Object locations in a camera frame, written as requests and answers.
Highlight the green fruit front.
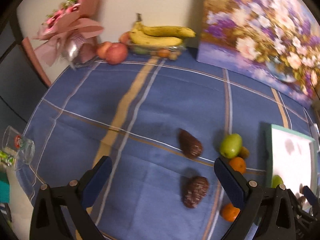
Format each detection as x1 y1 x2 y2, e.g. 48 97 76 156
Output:
271 174 284 188

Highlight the red apple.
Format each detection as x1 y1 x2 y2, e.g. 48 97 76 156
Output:
96 41 112 59
105 43 128 65

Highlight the clear drinking glass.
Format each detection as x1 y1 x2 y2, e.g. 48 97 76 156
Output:
1 126 35 171

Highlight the small tan longan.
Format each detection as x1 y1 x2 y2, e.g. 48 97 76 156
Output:
238 146 250 159

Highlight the orange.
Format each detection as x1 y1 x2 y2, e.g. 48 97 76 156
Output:
229 157 246 174

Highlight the pink wrapped flower bouquet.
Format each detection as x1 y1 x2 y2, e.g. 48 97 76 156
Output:
34 0 104 66

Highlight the white tray with teal rim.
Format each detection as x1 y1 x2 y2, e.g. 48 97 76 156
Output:
265 124 319 195

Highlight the yellow banana bunch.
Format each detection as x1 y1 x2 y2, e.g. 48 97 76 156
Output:
129 13 196 47

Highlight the glass fruit bowl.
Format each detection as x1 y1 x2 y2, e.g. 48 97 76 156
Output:
127 41 186 61

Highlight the long dark brown avocado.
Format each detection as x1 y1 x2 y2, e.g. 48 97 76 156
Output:
182 176 209 209

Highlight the blue plaid tablecloth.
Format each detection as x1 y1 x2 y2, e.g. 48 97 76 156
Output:
19 50 315 239

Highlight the floral still life painting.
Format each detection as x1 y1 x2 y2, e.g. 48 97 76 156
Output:
197 0 319 107

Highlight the orange mandarin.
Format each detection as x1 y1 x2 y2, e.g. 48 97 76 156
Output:
220 203 240 223

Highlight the small dark brown avocado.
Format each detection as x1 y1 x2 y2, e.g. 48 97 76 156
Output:
178 129 203 159

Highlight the green fruit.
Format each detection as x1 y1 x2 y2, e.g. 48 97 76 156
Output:
219 133 242 159
271 174 284 188

